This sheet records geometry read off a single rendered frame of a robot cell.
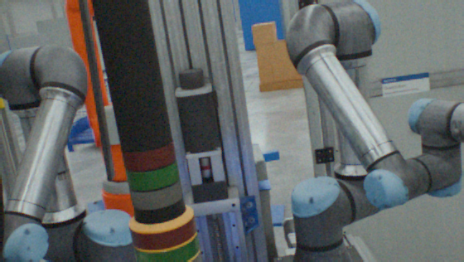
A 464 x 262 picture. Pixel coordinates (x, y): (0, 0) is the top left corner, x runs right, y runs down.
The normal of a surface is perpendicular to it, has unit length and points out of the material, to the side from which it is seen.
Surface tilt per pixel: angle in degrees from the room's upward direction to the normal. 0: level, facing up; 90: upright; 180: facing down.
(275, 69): 90
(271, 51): 90
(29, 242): 90
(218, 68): 90
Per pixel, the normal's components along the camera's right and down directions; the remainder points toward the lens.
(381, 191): -0.87, 0.24
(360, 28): 0.47, 0.15
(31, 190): 0.37, -0.33
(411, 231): 0.03, 0.24
